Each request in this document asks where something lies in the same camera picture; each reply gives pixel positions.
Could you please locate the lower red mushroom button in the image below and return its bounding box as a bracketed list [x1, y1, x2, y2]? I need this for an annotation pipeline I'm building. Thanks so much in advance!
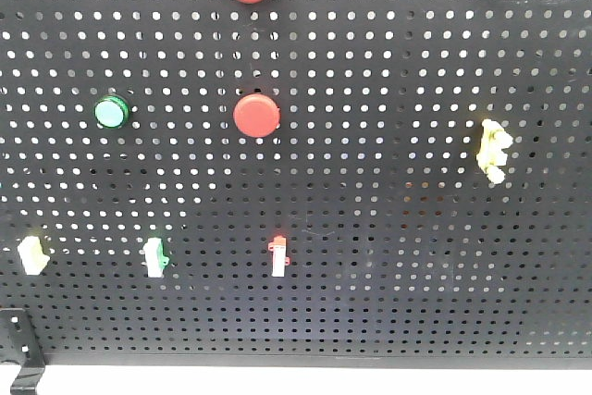
[233, 93, 280, 138]

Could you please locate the black perforated pegboard panel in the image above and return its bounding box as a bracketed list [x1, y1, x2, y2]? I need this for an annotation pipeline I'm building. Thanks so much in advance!
[1, 0, 591, 368]

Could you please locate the green round push button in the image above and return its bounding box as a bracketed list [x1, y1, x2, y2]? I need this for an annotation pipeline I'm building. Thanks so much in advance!
[93, 94, 130, 129]

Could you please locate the white standing desk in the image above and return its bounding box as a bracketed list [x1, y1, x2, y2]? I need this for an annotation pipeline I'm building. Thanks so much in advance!
[0, 364, 592, 395]

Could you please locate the left black mounting clamp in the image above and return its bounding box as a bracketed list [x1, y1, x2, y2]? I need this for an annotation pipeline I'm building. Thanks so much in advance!
[1, 308, 45, 395]

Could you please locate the red white rocker switch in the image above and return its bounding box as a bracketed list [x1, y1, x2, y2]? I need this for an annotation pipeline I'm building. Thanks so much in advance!
[267, 235, 290, 278]

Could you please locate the green white rocker switch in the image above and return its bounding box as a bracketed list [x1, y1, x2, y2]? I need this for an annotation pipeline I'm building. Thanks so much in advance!
[142, 238, 169, 278]

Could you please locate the yellow toggle switch block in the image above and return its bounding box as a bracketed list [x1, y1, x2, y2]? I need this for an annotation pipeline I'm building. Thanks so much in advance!
[475, 118, 513, 185]

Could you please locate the yellow white rocker switch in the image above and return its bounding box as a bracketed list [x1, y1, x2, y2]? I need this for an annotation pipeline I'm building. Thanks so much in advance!
[18, 236, 50, 276]

